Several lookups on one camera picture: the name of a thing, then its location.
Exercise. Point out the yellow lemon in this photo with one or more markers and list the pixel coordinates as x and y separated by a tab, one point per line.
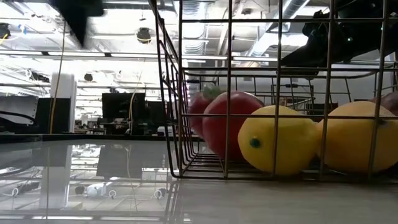
295	146

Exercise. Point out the white perforated panel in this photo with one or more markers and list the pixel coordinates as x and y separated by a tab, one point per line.
18	105

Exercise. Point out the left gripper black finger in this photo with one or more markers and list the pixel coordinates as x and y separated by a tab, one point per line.
81	29

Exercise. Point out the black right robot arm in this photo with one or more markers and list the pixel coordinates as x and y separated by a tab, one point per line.
370	34

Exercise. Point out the long ceiling light strip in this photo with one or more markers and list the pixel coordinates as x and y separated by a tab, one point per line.
140	55

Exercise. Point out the black table edge frame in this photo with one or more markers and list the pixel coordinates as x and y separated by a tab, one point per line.
93	137

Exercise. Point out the orange-yellow lemon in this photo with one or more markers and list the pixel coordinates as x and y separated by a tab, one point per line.
351	143

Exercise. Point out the white pillar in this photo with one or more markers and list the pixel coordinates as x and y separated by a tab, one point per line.
63	87

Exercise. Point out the black ceiling dome camera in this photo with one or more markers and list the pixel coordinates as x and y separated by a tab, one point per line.
143	35

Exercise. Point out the small black round fixture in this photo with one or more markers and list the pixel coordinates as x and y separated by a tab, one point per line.
88	76

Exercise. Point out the red apple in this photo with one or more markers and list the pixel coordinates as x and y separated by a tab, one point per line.
245	133

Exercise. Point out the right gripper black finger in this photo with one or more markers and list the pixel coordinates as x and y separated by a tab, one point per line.
306	63

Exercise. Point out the ribbed ceiling air duct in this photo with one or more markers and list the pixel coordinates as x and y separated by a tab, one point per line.
194	46

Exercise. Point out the black partition panel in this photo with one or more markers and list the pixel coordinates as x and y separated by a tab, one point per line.
45	115

